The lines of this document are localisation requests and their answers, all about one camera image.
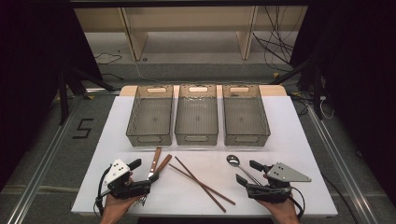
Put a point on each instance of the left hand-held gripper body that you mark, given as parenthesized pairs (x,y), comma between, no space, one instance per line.
(116,172)

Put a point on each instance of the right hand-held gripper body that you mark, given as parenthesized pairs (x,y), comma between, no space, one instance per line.
(286,174)

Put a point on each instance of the silver metal spoon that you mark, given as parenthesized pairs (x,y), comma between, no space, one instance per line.
(233,160)

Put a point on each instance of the smoky clear plastic bin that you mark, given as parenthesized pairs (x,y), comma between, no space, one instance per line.
(151,118)
(244,118)
(196,118)

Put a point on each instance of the person's left hand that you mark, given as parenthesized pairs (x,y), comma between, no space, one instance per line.
(115,207)

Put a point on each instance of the white table sheet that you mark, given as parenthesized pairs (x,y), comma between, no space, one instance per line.
(193,199)

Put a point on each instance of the black metal stand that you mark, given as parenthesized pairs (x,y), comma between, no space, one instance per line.
(63,96)
(316,90)

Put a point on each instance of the black curtain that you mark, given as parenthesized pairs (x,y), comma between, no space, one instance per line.
(34,77)
(358,77)

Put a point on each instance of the light wooden shelf unit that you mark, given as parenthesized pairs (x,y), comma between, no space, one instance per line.
(186,18)

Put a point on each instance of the long metal floor rail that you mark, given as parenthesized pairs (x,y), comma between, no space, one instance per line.
(46,161)
(339,161)

